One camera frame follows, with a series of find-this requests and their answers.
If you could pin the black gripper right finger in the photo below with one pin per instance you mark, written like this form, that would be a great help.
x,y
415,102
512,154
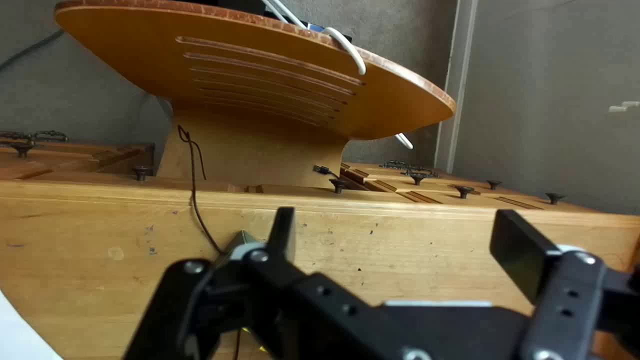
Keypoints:
x,y
522,252

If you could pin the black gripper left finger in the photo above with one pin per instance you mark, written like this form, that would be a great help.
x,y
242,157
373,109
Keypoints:
x,y
283,232

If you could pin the wooden roll-top desk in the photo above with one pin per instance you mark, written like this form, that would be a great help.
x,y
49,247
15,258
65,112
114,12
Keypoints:
x,y
401,247

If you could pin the wooden board with black clamps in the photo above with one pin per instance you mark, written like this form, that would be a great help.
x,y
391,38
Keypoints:
x,y
432,191

